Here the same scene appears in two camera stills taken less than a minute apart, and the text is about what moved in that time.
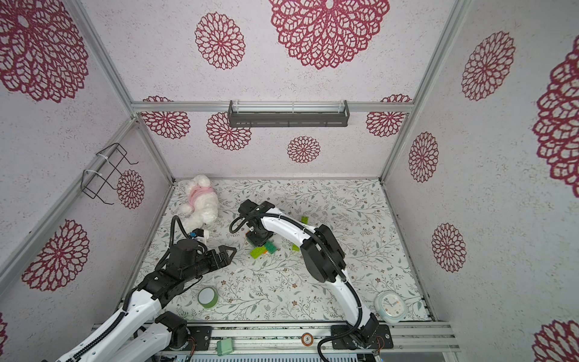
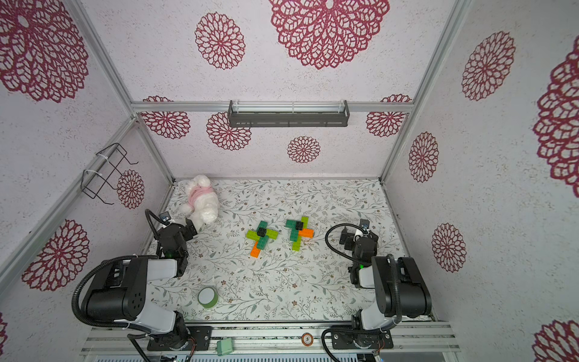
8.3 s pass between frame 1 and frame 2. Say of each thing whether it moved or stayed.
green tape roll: stayed
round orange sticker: stayed
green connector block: stayed
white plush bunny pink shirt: stayed
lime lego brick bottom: moved
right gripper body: moved
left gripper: moved
